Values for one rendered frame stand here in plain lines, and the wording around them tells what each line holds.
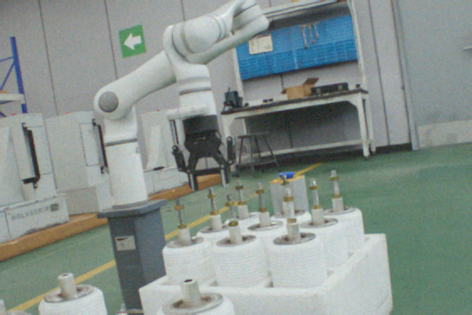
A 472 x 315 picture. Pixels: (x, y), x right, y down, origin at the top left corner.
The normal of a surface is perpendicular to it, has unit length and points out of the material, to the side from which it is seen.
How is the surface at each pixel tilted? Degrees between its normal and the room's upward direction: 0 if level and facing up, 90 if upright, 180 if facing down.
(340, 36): 90
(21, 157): 90
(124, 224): 94
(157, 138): 67
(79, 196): 90
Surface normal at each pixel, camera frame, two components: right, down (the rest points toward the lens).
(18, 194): 0.93, -0.10
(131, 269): -0.33, 0.17
